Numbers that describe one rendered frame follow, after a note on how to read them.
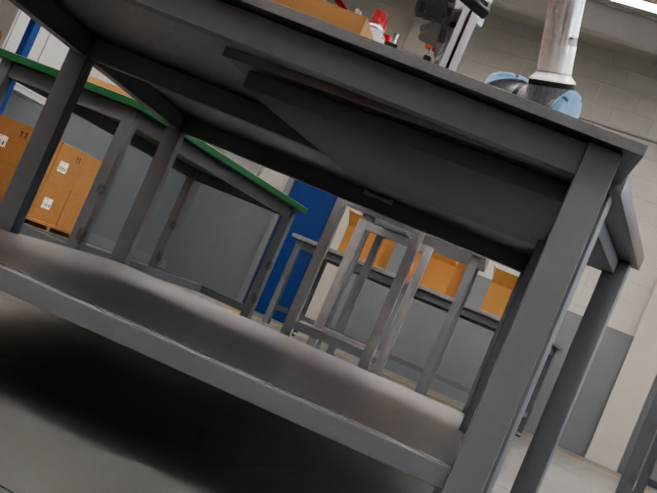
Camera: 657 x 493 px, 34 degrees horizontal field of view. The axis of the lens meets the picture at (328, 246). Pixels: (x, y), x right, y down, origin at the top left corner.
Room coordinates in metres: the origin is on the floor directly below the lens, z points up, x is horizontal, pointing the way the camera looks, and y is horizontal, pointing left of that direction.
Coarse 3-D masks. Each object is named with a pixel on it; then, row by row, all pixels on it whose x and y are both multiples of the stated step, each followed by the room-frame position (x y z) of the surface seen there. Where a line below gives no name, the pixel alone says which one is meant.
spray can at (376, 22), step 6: (378, 12) 2.59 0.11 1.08; (384, 12) 2.59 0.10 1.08; (372, 18) 2.59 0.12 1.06; (378, 18) 2.59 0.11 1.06; (384, 18) 2.60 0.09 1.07; (372, 24) 2.58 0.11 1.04; (378, 24) 2.59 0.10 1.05; (372, 30) 2.58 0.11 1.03; (378, 30) 2.58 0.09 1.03; (372, 36) 2.58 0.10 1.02; (378, 36) 2.59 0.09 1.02
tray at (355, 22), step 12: (276, 0) 1.89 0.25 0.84; (288, 0) 1.89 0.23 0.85; (300, 0) 1.88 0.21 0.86; (312, 0) 1.88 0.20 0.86; (312, 12) 1.88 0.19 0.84; (324, 12) 1.88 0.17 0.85; (336, 12) 1.87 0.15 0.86; (348, 12) 1.87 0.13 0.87; (336, 24) 1.87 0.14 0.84; (348, 24) 1.87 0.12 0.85; (360, 24) 1.87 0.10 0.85
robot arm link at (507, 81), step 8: (496, 72) 2.75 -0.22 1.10; (504, 72) 2.73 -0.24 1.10; (488, 80) 2.76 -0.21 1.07; (496, 80) 2.74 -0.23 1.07; (504, 80) 2.73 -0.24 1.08; (512, 80) 2.73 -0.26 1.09; (520, 80) 2.73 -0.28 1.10; (528, 80) 2.74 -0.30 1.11; (504, 88) 2.72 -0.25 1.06; (512, 88) 2.71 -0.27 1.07; (520, 88) 2.70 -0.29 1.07
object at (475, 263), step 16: (432, 240) 5.08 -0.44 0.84; (368, 256) 5.66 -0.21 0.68; (448, 256) 5.61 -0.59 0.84; (464, 256) 5.21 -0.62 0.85; (480, 256) 4.93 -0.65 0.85; (352, 272) 5.07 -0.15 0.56; (368, 272) 5.65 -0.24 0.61; (464, 272) 4.96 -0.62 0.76; (464, 288) 4.96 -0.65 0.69; (336, 304) 5.04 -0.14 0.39; (352, 304) 5.65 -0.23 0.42; (448, 320) 4.96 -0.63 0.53; (448, 336) 5.57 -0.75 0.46; (432, 352) 4.96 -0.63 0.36; (432, 368) 4.96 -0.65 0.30
